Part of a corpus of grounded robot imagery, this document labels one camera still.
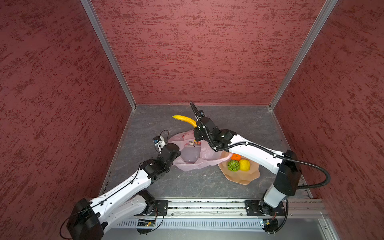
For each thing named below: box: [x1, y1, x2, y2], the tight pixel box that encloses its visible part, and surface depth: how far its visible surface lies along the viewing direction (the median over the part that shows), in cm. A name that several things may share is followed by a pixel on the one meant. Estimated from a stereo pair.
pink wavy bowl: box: [218, 151, 261, 185], surface depth 85 cm
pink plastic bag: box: [168, 129, 233, 172], surface depth 87 cm
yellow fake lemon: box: [239, 159, 251, 172], surface depth 85 cm
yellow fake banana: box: [172, 115, 198, 128], surface depth 81 cm
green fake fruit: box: [227, 160, 240, 172], surface depth 85 cm
